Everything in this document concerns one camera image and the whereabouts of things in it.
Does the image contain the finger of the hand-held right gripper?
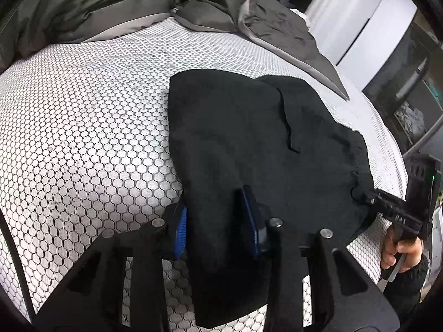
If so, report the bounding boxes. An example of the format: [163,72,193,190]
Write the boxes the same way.
[360,189,426,237]

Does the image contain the white hexagon-pattern mattress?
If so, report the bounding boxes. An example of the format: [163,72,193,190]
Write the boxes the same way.
[0,17,411,332]

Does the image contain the white wardrobe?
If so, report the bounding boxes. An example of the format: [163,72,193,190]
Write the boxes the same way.
[305,0,418,92]

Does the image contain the person's right hand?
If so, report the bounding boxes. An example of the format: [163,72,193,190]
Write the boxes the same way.
[381,225,424,273]

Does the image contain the person's right forearm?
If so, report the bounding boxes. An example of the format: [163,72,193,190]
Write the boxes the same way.
[379,254,431,319]

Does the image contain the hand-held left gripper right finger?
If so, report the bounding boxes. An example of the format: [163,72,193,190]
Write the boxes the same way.
[236,184,402,332]

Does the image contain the black cable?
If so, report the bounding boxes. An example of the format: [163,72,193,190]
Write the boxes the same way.
[0,211,35,322]

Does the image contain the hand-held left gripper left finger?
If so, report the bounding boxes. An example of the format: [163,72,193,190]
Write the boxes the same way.
[33,204,191,332]

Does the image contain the dark shelf unit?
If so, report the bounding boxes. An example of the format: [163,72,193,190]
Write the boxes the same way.
[362,10,443,156]

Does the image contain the black pants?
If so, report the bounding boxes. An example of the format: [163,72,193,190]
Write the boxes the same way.
[167,69,378,331]

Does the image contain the grey-green duvet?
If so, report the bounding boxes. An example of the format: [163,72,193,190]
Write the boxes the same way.
[0,0,350,101]

